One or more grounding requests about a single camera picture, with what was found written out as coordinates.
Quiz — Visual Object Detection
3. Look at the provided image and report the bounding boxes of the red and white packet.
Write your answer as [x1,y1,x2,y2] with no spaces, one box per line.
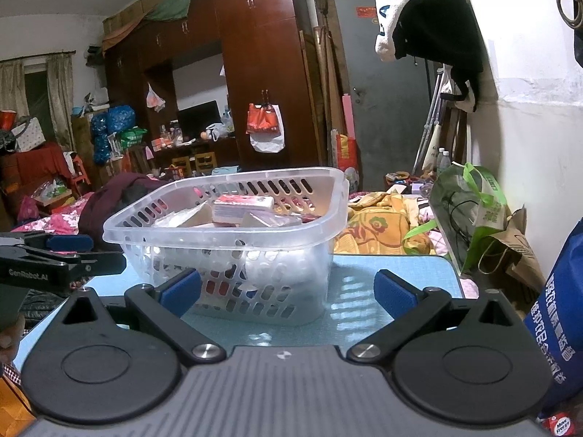
[213,194,276,225]

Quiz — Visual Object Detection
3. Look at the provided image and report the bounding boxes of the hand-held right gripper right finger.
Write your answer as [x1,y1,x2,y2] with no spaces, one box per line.
[347,269,519,366]

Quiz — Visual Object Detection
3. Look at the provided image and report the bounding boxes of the pink board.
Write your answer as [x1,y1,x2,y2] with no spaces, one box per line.
[341,94,356,140]

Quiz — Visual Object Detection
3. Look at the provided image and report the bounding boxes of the translucent pack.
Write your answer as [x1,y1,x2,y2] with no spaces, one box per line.
[239,212,302,229]

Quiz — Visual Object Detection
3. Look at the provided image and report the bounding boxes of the white round pack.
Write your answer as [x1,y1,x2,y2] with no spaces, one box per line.
[245,248,320,293]

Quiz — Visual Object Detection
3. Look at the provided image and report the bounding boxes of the orange and white plastic bag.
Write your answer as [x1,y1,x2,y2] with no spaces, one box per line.
[246,101,287,154]

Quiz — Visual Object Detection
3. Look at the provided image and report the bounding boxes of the metal crutches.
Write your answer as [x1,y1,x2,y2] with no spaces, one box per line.
[412,66,453,177]

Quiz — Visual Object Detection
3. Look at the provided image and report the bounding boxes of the brown wooden wardrobe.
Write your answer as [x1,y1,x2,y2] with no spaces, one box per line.
[102,0,327,174]

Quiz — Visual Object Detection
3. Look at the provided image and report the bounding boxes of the brown paper bag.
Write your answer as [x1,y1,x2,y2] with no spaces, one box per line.
[474,207,546,293]

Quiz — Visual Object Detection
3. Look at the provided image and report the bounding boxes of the small white hanging bag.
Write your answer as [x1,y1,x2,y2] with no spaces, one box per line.
[145,82,166,113]

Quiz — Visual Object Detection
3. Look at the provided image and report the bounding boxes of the cardboard boxes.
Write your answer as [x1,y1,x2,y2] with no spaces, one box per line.
[102,0,184,38]

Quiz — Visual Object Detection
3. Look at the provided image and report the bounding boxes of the grey metal door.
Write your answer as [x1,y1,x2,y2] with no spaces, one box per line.
[332,0,434,179]

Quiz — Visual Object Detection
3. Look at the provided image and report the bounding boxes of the wooden boards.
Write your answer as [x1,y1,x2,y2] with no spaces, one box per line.
[298,27,339,165]

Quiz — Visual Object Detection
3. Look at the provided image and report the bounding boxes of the black hanging garment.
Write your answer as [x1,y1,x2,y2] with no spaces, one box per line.
[393,0,485,113]

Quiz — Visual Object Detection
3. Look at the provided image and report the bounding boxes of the red gift bag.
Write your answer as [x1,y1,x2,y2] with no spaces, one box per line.
[336,132,361,170]

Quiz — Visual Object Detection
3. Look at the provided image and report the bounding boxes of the blue fabric bag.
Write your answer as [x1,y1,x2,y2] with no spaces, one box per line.
[523,217,583,420]

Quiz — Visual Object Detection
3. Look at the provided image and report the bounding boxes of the yellow floral blanket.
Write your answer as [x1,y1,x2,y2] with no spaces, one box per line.
[334,190,434,256]

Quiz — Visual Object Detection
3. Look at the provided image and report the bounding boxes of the blue plastic bags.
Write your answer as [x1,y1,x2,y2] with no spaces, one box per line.
[90,105,137,165]

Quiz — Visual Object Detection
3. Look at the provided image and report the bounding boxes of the green and white bag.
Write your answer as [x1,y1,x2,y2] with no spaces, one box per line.
[404,162,509,275]

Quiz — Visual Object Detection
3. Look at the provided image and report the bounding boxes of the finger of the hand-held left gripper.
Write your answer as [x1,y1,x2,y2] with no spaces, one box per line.
[0,232,94,256]
[59,252,127,279]

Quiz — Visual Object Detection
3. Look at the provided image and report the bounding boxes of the person's left hand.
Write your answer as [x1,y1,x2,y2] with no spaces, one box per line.
[0,317,26,363]

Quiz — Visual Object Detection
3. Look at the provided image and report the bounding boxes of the black monitor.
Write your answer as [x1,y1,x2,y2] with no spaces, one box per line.
[177,100,222,140]

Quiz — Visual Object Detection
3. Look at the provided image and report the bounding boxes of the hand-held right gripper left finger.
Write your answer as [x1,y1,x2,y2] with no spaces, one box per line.
[61,268,227,367]

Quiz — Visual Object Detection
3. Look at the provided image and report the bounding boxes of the clear plastic basket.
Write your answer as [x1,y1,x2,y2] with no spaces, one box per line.
[102,167,351,327]

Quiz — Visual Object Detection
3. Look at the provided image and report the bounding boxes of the black puffer jacket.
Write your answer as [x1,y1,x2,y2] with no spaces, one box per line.
[20,288,70,329]

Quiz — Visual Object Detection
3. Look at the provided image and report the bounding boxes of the pink floral bedding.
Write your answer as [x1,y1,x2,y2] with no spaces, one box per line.
[9,195,93,238]

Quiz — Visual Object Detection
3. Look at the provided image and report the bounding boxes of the maroon jacket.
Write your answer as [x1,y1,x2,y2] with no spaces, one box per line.
[78,172,175,252]

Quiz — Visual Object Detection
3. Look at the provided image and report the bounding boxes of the beige curtain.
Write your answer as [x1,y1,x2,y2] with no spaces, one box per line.
[0,52,74,152]

